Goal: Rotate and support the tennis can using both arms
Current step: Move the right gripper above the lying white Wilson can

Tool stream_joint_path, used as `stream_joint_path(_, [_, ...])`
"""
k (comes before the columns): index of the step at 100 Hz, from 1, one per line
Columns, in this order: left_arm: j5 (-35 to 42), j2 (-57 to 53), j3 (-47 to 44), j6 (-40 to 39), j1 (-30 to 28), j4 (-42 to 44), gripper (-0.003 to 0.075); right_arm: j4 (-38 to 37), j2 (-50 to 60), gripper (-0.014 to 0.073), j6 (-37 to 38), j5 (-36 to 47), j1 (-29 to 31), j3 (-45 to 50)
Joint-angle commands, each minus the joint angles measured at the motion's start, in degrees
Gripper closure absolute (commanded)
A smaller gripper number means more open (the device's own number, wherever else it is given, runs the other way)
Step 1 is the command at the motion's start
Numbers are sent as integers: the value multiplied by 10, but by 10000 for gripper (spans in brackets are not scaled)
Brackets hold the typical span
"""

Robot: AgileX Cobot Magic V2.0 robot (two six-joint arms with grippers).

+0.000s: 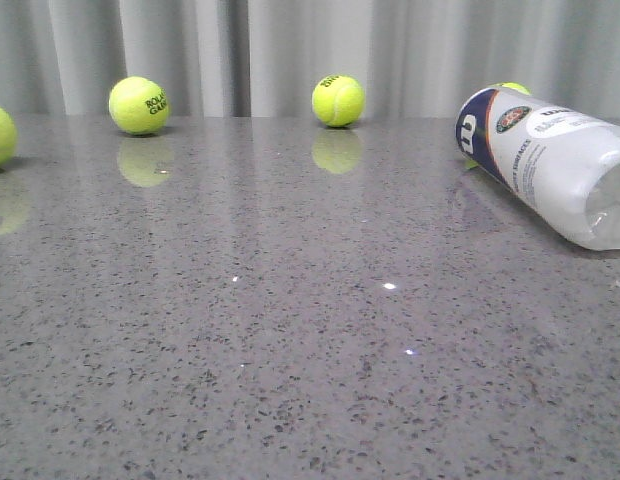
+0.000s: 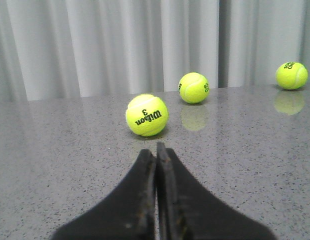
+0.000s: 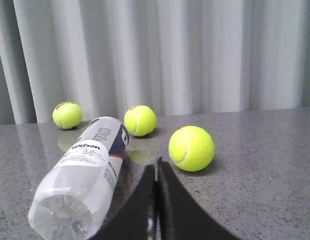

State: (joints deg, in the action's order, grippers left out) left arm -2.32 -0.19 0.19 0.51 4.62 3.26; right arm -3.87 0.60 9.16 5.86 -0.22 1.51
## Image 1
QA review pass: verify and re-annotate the white blue tennis ball can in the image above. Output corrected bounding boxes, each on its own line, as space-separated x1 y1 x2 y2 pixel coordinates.
455 86 620 251

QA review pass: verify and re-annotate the centre yellow tennis ball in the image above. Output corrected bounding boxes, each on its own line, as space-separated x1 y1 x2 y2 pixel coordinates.
312 75 365 127

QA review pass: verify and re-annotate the Roland Garros yellow tennis ball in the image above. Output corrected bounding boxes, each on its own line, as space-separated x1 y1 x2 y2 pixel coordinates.
108 76 170 136

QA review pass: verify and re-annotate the right yellow tennis ball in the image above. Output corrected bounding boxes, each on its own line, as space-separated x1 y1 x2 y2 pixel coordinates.
494 82 531 95

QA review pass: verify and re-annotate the far-left yellow tennis ball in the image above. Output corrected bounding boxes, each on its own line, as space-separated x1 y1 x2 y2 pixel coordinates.
0 106 18 166

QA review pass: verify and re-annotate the grey pleated curtain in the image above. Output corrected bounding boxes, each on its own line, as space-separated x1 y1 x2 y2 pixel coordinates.
0 1 620 118

